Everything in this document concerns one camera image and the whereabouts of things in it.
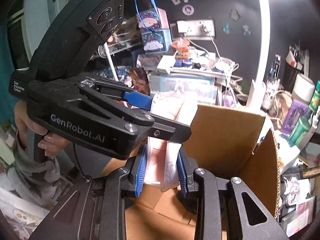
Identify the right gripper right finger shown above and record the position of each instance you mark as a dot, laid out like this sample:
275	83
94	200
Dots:
217	198

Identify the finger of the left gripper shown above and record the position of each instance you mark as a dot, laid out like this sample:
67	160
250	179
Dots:
167	129
138	99

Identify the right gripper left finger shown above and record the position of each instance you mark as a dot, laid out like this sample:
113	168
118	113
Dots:
95	208

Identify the pink white packet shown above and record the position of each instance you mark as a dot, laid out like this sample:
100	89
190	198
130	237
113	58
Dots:
173	113

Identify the person's left hand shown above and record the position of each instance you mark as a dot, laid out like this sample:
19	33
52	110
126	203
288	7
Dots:
35	132

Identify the colourful anime picture card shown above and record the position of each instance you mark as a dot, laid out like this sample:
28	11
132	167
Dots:
140	80

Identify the clear zip plastic bag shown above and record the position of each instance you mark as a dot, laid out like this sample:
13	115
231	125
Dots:
202	87

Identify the brown cardboard box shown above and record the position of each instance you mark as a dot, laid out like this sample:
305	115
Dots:
223	141

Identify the blue cartoon gift box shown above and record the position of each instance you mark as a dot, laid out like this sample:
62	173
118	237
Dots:
155	30

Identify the green bottle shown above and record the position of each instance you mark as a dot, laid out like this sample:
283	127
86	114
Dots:
304	122

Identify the purple box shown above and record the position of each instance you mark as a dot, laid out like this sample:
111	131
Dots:
296	109

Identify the white desk lamp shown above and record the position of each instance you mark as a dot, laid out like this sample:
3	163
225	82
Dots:
258	88

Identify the wall power socket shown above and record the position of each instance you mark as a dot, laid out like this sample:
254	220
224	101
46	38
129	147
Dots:
197	29

